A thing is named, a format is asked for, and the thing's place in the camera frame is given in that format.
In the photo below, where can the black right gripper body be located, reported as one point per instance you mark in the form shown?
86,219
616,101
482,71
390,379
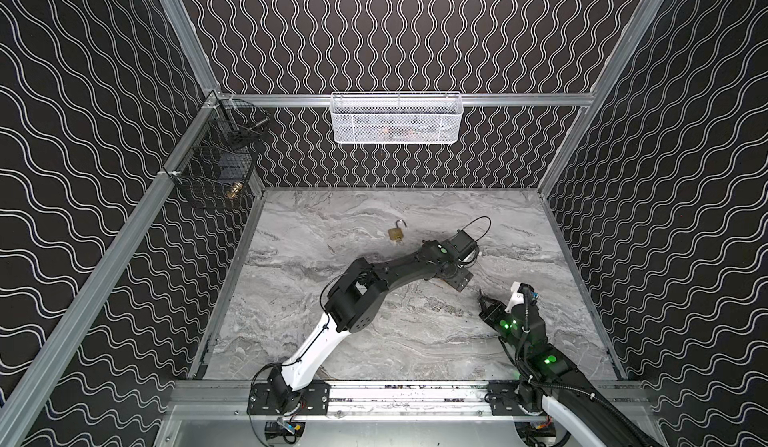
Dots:
495,312

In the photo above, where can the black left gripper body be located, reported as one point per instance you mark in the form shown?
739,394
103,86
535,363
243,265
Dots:
455,269

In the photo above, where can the small brass padlock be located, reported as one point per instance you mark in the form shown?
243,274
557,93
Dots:
396,233

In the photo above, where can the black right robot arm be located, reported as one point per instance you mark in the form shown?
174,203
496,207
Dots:
549,382

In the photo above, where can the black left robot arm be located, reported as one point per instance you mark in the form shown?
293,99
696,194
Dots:
351,303

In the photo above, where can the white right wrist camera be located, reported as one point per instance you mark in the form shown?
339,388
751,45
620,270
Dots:
516,297

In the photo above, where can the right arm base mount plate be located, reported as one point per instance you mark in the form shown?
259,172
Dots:
512,398

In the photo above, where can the white mesh wall basket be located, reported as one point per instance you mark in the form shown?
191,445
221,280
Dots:
394,117

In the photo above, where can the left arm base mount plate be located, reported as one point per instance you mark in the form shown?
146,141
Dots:
315,398

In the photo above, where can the black wire wall basket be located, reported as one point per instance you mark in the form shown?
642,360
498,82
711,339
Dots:
216,173

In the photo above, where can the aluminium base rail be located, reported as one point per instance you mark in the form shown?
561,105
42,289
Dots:
349,401

